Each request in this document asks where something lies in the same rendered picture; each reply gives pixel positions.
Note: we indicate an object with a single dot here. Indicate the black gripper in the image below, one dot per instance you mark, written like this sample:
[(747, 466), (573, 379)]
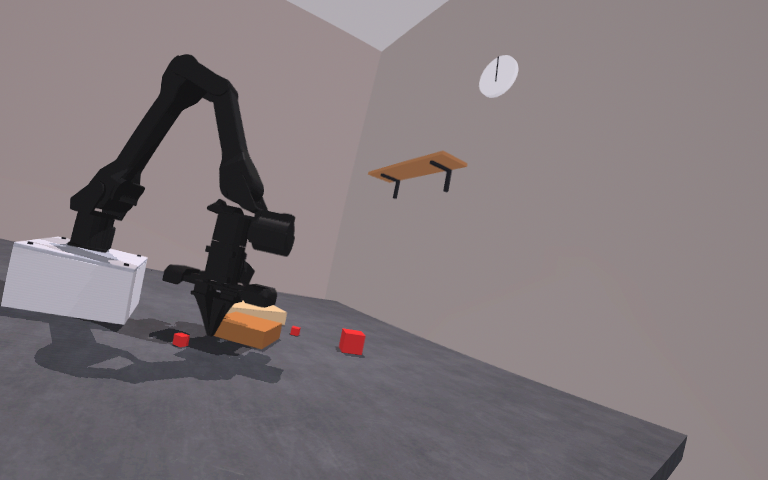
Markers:
[(224, 266)]

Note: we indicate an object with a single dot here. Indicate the beige rectangular block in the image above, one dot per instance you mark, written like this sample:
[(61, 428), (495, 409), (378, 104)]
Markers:
[(272, 313)]

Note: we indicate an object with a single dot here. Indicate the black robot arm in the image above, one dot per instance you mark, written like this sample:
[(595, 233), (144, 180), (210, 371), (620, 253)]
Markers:
[(116, 187)]

